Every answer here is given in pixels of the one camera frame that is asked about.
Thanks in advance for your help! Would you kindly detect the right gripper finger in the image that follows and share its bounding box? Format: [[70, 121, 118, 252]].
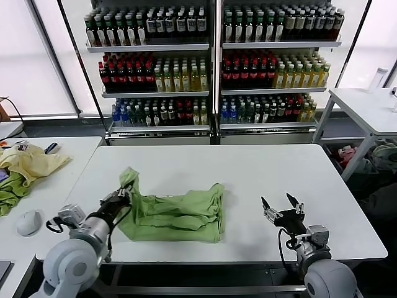
[[285, 192, 305, 215], [261, 196, 282, 219]]

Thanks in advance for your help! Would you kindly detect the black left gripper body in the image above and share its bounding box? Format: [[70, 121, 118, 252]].
[[98, 195, 131, 222]]

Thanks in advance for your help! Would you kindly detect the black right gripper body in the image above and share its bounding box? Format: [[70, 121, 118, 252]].
[[272, 209, 306, 233]]

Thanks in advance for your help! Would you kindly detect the green t-shirt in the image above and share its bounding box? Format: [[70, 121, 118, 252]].
[[117, 166, 226, 245]]

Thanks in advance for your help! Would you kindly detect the pink garment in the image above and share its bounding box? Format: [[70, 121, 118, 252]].
[[338, 146, 358, 166]]

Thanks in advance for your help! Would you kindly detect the blue and white device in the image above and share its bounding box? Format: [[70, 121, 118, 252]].
[[43, 142, 61, 156]]

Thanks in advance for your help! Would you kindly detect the white computer mouse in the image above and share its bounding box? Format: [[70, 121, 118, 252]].
[[16, 209, 43, 237]]

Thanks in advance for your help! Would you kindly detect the pale yellow garment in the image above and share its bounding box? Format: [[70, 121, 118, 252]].
[[0, 145, 71, 188]]

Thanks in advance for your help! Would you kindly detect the grey green garment pile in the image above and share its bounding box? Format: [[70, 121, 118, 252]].
[[371, 138, 397, 172]]

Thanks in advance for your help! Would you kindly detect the crumpled green garment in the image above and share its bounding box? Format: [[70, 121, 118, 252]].
[[0, 173, 32, 218]]

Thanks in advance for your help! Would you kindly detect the red cap cola bottle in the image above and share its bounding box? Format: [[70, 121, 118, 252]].
[[231, 60, 241, 89], [249, 60, 259, 89], [222, 60, 231, 89], [118, 63, 127, 93], [127, 63, 136, 93], [100, 63, 110, 93], [109, 63, 118, 93], [241, 60, 250, 89], [259, 60, 268, 89], [136, 63, 145, 93], [267, 60, 277, 89], [145, 63, 154, 93]]

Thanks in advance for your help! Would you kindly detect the white side table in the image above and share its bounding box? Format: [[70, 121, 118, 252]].
[[312, 88, 397, 181]]

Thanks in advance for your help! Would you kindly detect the cardboard box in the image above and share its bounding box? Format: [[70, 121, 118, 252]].
[[0, 96, 11, 122]]

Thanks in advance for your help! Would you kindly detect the drinks shelf unit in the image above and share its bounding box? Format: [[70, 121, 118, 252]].
[[216, 0, 344, 146], [84, 0, 219, 147]]

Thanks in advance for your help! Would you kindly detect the green cap dark bottle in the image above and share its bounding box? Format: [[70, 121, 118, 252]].
[[275, 12, 285, 43], [225, 12, 234, 43], [116, 17, 126, 47], [136, 17, 146, 47], [105, 17, 115, 47], [127, 17, 136, 47], [244, 12, 254, 43], [96, 17, 106, 47], [86, 17, 96, 47], [234, 12, 244, 43], [265, 12, 275, 43], [254, 12, 264, 43]]

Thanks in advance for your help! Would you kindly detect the white label tea bottle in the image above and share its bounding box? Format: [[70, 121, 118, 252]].
[[176, 11, 186, 42], [146, 11, 156, 42], [156, 11, 166, 42], [187, 11, 197, 42], [197, 11, 207, 42], [166, 11, 176, 42]]

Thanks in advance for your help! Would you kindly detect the beige label dark bottle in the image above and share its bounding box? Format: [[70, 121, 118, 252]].
[[286, 11, 296, 42], [295, 11, 305, 42]]

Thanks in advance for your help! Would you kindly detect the grey label dark bottle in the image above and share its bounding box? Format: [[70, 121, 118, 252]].
[[305, 11, 315, 42], [325, 11, 335, 42], [334, 11, 345, 42], [316, 11, 326, 42]]

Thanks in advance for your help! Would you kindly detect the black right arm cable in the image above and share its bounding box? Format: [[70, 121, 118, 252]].
[[277, 228, 306, 274]]

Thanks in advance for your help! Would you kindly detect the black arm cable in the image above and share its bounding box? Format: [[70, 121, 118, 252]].
[[277, 228, 306, 274], [45, 217, 68, 233]]

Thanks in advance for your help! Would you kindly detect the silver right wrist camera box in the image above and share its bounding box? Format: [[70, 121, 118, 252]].
[[305, 225, 331, 249]]

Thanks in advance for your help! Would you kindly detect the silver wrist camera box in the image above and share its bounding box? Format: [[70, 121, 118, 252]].
[[57, 204, 86, 229], [305, 225, 331, 249]]

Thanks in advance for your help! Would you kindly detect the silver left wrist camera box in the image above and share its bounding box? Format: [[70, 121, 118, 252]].
[[57, 204, 86, 229]]

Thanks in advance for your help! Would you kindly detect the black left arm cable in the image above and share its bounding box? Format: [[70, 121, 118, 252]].
[[45, 217, 68, 233]]

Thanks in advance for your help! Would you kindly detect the black frame bar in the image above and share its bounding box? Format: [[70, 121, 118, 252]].
[[58, 0, 109, 146], [334, 0, 373, 89]]

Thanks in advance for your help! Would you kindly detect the thin black cable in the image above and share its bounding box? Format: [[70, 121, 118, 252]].
[[0, 96, 25, 140]]

